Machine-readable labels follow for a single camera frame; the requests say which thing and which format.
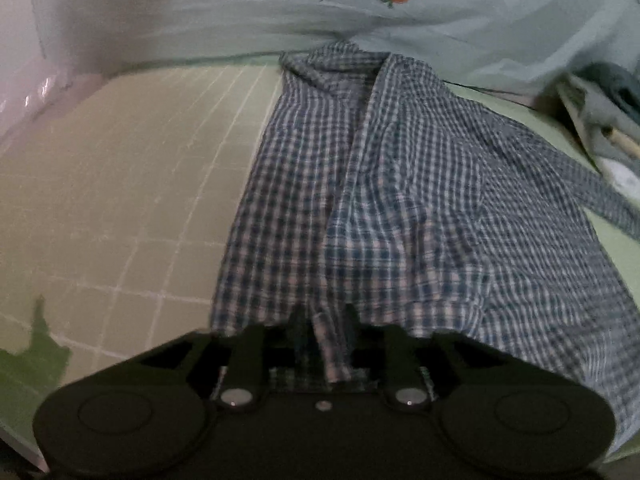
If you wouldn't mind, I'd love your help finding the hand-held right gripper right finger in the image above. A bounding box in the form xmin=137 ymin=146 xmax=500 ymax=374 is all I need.
xmin=339 ymin=305 xmax=507 ymax=413

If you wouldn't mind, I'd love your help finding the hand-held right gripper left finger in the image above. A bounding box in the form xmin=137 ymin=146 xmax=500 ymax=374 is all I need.
xmin=134 ymin=305 xmax=315 ymax=413

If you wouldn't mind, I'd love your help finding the light blue printed bedsheet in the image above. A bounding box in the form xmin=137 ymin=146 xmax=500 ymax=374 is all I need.
xmin=30 ymin=0 xmax=640 ymax=106

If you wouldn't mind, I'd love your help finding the grey-blue cloth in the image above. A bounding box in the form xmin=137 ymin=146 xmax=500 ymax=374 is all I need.
xmin=555 ymin=61 xmax=640 ymax=196

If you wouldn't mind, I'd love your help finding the blue plaid shirt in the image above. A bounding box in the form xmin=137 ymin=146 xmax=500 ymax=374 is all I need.
xmin=210 ymin=42 xmax=640 ymax=456

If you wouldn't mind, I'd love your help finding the wooden stick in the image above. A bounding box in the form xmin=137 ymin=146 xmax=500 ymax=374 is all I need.
xmin=601 ymin=126 xmax=640 ymax=160

